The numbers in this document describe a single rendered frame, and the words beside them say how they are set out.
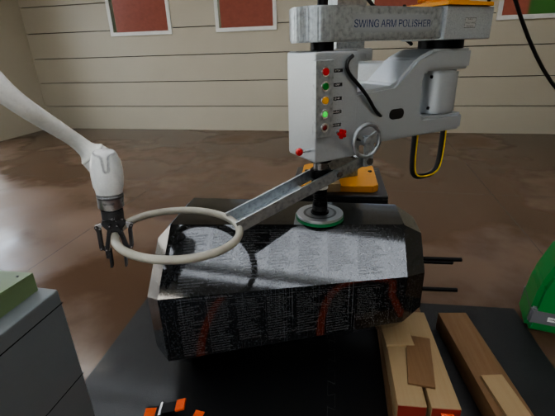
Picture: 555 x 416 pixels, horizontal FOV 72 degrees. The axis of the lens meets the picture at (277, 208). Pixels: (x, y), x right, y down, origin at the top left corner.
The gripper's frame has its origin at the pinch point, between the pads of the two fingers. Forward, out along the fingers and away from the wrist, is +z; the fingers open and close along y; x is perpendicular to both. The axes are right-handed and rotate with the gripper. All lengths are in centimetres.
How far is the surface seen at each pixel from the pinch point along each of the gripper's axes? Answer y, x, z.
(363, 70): 123, 64, -68
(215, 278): 36.6, 6.2, 17.0
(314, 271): 78, -4, 12
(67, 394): -22, -14, 49
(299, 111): 73, 14, -53
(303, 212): 79, 18, -6
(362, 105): 98, 9, -55
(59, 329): -21.5, -10.0, 22.1
